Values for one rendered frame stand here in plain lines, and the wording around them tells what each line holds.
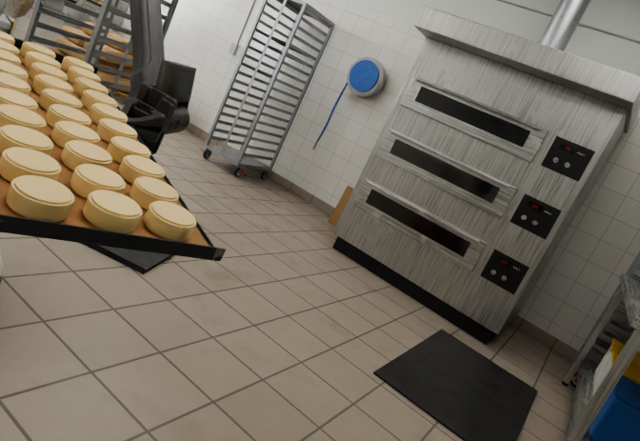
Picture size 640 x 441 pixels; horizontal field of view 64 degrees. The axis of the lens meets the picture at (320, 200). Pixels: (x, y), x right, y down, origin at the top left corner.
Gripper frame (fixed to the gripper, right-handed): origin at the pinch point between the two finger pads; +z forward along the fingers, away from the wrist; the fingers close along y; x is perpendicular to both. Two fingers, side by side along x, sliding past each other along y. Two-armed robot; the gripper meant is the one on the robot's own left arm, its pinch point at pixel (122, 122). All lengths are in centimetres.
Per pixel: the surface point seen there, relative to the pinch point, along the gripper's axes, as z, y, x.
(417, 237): -313, 62, -102
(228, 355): -117, 102, -25
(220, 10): -571, -19, 200
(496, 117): -312, -42, -107
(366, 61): -464, -41, 5
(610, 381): -118, 34, -158
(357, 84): -462, -17, 2
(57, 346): -75, 102, 26
